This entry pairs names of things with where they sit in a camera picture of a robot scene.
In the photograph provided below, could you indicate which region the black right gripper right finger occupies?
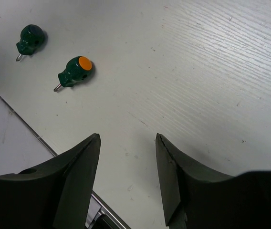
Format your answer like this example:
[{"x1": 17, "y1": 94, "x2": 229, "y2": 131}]
[{"x1": 156, "y1": 134, "x2": 271, "y2": 229}]

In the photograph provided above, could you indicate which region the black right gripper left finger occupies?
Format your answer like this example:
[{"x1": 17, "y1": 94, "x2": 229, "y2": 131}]
[{"x1": 0, "y1": 134, "x2": 101, "y2": 229}]

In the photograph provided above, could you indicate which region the green stubby screwdriver orange cap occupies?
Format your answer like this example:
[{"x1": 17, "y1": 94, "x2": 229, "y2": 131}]
[{"x1": 53, "y1": 56, "x2": 94, "y2": 92}]

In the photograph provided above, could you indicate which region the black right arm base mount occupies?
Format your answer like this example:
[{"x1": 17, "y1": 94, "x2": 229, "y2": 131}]
[{"x1": 85, "y1": 191, "x2": 131, "y2": 229}]

